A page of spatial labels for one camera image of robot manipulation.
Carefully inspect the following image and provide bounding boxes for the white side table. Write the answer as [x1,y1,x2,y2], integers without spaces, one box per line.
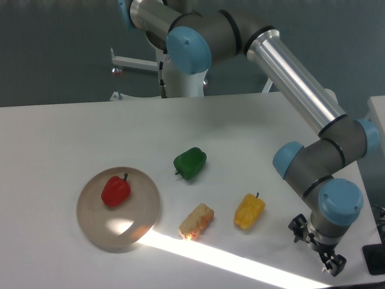
[368,95,385,150]

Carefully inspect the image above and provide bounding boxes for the black cables at right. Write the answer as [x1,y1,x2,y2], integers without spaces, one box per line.
[371,204,385,238]

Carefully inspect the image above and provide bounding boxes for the yellow bell pepper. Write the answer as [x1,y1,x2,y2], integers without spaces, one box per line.
[233,192,266,230]

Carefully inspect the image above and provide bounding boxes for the translucent brown round plate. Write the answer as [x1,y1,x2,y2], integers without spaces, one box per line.
[76,167,161,253]

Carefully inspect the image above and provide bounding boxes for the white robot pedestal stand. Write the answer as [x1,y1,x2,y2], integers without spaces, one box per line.
[108,30,274,102]

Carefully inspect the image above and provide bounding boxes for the green bell pepper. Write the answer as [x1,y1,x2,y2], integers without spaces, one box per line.
[173,147,207,181]

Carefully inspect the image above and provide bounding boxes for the red bell pepper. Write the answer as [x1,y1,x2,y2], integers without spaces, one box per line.
[101,173,131,208]

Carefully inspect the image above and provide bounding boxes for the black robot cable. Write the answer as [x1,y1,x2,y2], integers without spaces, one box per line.
[159,48,168,98]

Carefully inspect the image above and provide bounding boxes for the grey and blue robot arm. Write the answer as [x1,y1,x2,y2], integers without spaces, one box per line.
[117,1,380,276]

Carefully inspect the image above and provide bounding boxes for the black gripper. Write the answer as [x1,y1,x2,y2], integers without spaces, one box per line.
[288,214,347,276]

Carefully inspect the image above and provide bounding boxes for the orange yellow food block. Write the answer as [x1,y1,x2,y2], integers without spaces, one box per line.
[179,203,214,240]

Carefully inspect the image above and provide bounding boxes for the black device at edge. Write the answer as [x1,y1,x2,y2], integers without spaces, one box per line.
[362,243,384,276]

